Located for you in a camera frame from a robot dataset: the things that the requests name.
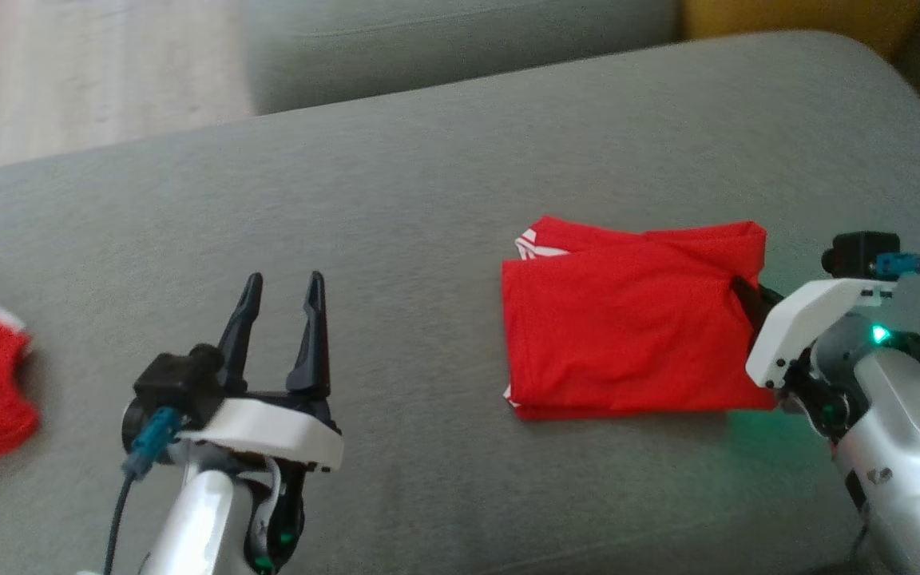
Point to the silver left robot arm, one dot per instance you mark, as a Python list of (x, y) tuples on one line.
[(196, 519)]

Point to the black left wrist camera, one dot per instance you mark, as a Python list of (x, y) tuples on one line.
[(172, 383)]

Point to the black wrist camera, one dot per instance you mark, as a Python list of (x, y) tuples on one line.
[(172, 383), (859, 254)]

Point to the grey sofa seat cushion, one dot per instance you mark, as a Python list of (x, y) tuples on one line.
[(428, 239)]

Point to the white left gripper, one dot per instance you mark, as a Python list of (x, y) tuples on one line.
[(268, 427)]

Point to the red white basketball jersey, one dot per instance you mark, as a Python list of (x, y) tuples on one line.
[(628, 327)]

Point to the grey sofa back cushion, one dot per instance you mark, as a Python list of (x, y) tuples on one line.
[(460, 48)]

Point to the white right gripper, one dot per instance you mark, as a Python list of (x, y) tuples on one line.
[(803, 319)]

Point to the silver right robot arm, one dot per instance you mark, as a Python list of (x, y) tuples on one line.
[(907, 447)]

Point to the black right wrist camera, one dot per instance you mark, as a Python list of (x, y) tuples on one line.
[(859, 254)]

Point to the yellow upholstered furniture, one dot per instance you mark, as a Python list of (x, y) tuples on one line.
[(795, 16)]

